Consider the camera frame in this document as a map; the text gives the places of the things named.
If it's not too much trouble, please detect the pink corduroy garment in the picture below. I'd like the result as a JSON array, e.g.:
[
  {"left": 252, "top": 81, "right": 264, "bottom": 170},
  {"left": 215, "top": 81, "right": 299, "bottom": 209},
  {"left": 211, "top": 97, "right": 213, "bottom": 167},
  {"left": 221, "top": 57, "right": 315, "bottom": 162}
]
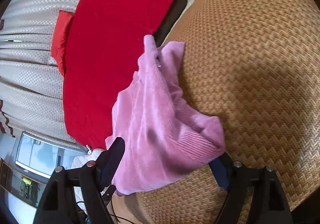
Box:
[{"left": 105, "top": 35, "right": 226, "bottom": 195}]

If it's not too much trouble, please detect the white quilted pillow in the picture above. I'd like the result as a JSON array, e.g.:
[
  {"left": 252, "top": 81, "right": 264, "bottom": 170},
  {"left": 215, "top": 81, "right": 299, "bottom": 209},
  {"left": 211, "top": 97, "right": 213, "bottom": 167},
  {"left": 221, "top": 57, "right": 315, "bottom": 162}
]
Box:
[{"left": 71, "top": 149, "right": 108, "bottom": 217}]

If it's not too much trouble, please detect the window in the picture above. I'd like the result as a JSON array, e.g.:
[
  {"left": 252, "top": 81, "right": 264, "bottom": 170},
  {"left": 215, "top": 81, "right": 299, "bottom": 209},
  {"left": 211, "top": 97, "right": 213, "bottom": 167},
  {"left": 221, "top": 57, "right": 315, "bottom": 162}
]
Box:
[{"left": 15, "top": 131, "right": 87, "bottom": 178}]

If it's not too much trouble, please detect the dark framed mirror cabinet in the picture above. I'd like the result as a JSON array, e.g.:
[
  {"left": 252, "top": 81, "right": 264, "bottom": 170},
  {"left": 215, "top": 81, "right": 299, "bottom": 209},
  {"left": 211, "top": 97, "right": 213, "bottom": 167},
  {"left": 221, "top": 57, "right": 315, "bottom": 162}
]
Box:
[{"left": 1, "top": 159, "right": 46, "bottom": 208}]

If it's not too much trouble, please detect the beige dotted curtain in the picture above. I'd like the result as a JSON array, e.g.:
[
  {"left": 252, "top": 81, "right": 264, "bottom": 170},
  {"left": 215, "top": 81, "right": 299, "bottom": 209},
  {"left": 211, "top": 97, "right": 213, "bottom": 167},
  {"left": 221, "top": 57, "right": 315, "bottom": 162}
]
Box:
[{"left": 1, "top": 0, "right": 79, "bottom": 148}]

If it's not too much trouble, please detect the woven rattan bed mat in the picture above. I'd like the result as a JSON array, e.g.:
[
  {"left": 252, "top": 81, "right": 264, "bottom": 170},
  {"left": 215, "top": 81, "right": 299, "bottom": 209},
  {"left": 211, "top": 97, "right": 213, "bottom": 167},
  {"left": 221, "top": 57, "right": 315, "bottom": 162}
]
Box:
[{"left": 112, "top": 0, "right": 320, "bottom": 224}]

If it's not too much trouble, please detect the small red pillow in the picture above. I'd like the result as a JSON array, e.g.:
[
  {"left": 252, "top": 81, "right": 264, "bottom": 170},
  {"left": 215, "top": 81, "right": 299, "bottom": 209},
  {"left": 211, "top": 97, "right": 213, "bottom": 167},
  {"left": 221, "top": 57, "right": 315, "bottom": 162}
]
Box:
[{"left": 51, "top": 10, "right": 73, "bottom": 77}]

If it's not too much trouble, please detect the red blanket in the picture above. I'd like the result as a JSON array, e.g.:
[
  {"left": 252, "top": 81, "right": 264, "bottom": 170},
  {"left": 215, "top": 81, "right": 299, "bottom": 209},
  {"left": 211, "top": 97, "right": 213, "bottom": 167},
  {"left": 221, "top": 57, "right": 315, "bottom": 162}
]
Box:
[{"left": 62, "top": 0, "right": 174, "bottom": 149}]

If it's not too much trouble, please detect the black cable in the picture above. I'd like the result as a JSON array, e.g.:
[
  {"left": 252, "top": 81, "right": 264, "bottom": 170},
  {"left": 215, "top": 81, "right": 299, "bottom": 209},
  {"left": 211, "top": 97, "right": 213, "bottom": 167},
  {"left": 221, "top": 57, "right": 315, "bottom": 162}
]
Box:
[{"left": 75, "top": 184, "right": 137, "bottom": 224}]

